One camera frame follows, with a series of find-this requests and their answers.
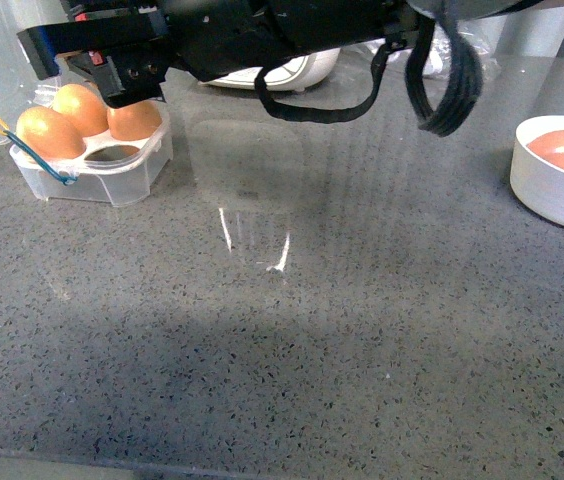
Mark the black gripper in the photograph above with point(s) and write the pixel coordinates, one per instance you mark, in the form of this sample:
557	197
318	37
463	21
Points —
126	47

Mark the clear plastic egg box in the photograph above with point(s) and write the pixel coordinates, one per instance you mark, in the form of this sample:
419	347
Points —
113	171

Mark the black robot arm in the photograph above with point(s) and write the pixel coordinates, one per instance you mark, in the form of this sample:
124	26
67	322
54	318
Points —
295	28

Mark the brown egg in box back-left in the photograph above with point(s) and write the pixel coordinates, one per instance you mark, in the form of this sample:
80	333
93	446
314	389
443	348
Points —
83	108

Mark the brown egg in box back-right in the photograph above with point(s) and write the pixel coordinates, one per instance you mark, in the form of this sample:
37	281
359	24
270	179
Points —
134	122

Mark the brown egg in box front-left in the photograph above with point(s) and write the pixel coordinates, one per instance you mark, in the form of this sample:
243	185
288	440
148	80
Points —
49	134

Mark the blue rubber band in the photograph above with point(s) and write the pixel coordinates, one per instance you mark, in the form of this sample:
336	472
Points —
62	178

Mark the white Joyoung blender appliance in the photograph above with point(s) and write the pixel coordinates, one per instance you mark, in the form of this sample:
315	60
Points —
296	75

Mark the clear plastic bag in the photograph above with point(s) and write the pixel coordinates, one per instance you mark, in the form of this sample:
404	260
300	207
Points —
437	65

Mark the white ceramic bowl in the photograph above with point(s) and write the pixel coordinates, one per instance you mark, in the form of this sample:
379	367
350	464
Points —
537	183

